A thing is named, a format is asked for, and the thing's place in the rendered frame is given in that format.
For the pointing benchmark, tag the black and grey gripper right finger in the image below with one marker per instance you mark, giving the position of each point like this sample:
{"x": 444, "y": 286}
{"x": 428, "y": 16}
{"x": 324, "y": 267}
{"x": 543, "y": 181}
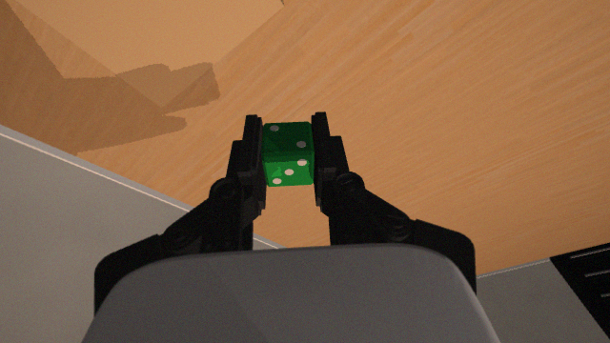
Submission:
{"x": 357, "y": 216}

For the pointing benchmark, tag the tan mat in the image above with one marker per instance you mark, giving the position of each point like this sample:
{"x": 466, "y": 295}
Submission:
{"x": 159, "y": 47}

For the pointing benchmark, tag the green die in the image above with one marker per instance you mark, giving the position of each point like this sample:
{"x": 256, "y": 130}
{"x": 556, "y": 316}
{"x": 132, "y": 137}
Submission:
{"x": 288, "y": 154}

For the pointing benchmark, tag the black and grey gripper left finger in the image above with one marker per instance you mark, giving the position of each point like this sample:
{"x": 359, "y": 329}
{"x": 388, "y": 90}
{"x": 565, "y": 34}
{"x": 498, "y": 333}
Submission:
{"x": 215, "y": 225}

